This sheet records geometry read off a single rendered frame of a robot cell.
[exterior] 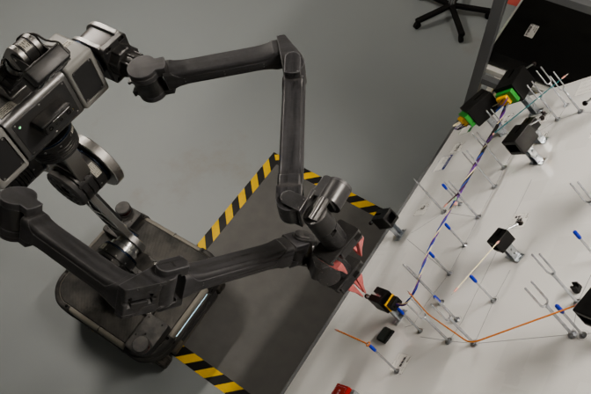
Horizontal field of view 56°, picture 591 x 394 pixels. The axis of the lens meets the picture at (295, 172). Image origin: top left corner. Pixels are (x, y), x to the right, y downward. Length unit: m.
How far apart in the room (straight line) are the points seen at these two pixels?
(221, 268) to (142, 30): 2.88
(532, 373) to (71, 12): 3.79
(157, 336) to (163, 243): 0.45
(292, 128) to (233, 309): 1.52
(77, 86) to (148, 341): 1.18
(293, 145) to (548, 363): 0.67
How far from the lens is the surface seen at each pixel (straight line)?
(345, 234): 1.25
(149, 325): 2.45
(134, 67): 1.49
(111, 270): 1.21
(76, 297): 2.66
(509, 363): 1.19
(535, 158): 1.60
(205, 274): 1.24
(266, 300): 2.69
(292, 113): 1.33
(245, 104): 3.35
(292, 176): 1.22
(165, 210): 3.01
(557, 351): 1.15
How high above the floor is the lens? 2.49
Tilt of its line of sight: 56 degrees down
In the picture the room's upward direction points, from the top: 6 degrees counter-clockwise
